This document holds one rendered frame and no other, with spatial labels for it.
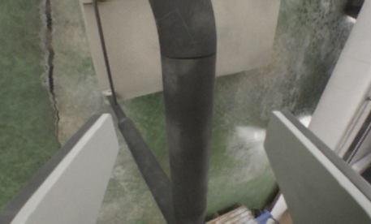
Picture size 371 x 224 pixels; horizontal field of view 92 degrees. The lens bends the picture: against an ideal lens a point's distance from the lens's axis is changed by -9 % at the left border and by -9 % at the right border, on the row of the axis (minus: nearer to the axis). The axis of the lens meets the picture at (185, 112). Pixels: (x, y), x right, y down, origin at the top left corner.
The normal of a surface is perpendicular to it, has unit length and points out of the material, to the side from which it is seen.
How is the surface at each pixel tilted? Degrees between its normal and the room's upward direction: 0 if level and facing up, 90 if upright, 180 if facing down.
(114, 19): 0
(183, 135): 45
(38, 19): 0
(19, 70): 0
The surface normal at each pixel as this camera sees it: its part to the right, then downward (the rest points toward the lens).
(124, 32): 0.50, 0.44
